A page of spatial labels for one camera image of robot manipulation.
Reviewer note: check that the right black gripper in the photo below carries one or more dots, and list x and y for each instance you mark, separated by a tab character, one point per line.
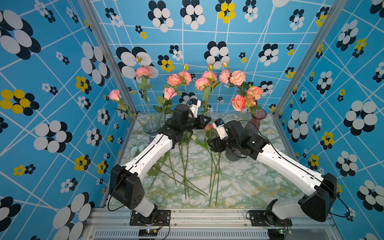
216	146

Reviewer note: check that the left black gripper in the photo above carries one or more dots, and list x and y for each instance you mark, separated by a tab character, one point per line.
201	123

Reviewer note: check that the blue purple glass vase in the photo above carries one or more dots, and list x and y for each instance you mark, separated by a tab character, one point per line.
152	129

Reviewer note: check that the single pink rose stem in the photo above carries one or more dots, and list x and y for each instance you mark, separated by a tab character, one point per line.
243	104

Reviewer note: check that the pink peony flower stem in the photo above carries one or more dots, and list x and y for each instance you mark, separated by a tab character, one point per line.
234	79

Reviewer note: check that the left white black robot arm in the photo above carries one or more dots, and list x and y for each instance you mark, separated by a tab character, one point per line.
126	181

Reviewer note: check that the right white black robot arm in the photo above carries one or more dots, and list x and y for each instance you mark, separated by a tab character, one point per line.
319	192

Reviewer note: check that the rear pink grey glass vase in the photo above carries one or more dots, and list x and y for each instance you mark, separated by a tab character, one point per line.
252	127

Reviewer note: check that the pink grey glass vase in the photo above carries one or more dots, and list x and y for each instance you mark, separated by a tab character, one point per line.
252	127
233	155

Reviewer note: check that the front pink grey glass vase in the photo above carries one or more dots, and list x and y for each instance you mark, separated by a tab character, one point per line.
233	155

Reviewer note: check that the pile of artificial flowers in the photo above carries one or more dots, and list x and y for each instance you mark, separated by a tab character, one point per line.
189	175

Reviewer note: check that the right controller circuit board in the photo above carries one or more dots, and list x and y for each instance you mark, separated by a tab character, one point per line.
279	234

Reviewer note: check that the controller circuit board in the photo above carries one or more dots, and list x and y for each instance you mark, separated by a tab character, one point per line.
148	233
279	234

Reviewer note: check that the left controller circuit board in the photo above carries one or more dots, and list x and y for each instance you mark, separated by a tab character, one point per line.
148	233

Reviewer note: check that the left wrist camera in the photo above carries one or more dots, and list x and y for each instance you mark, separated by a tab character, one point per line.
194	107

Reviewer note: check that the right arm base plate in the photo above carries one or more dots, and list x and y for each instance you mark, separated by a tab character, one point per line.
259	218

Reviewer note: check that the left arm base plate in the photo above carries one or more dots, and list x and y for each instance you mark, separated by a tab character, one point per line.
158	218

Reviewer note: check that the aluminium front rail frame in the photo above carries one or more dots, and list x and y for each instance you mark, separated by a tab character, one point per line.
203	224

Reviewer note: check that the left corner aluminium post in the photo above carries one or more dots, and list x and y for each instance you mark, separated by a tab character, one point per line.
90	14

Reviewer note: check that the corner aluminium post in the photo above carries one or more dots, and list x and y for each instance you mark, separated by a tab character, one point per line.
335	11
90	14

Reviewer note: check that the right corner aluminium post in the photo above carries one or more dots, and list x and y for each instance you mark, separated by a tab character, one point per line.
335	11

